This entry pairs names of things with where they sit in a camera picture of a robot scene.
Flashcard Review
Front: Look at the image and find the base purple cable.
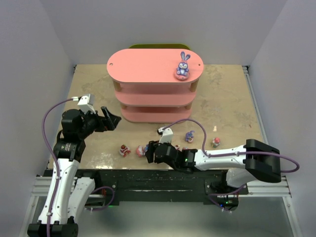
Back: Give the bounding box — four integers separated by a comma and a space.
85, 186, 116, 212
207, 185, 247, 213

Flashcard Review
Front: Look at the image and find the pink green standing toy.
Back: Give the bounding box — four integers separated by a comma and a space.
211, 137, 221, 148

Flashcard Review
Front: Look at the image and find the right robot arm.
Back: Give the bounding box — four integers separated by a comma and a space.
145, 139, 281, 188

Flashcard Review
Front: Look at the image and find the aluminium rail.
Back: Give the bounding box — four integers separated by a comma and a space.
31, 170, 290, 198

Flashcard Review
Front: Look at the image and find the purple bunny with cupcake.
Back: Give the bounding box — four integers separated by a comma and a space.
185, 130, 195, 143

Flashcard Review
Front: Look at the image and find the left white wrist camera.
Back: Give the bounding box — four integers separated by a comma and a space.
71, 93, 96, 114

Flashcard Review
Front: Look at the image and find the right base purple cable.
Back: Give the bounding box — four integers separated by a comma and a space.
207, 185, 247, 213

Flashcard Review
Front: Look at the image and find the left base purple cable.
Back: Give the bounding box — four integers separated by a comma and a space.
85, 186, 116, 212

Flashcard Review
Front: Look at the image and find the pink three-tier shelf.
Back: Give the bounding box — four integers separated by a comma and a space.
107, 48, 203, 123

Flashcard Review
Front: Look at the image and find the black base frame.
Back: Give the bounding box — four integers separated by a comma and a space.
75, 169, 248, 205

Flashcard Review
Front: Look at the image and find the red white strawberry toy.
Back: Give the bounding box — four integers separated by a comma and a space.
119, 145, 131, 157

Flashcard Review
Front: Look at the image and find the pink white lying toy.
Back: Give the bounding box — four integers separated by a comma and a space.
136, 146, 146, 157

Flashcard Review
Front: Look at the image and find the green board behind shelf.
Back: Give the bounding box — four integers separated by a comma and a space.
129, 43, 190, 50

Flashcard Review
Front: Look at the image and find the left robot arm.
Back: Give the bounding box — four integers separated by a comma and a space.
27, 107, 121, 237

